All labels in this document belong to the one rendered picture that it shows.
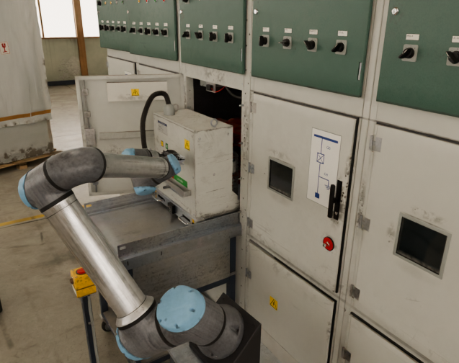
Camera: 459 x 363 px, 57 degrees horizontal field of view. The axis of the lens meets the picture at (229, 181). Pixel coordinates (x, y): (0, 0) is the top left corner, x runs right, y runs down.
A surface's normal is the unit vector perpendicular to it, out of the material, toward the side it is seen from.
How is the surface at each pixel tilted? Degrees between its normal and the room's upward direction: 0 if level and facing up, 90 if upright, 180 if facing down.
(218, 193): 90
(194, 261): 90
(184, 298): 39
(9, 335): 0
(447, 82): 90
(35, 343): 0
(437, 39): 90
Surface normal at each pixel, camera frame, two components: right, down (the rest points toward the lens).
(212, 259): 0.54, 0.31
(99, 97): 0.22, 0.36
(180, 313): -0.46, -0.58
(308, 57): -0.84, 0.19
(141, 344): -0.18, 0.31
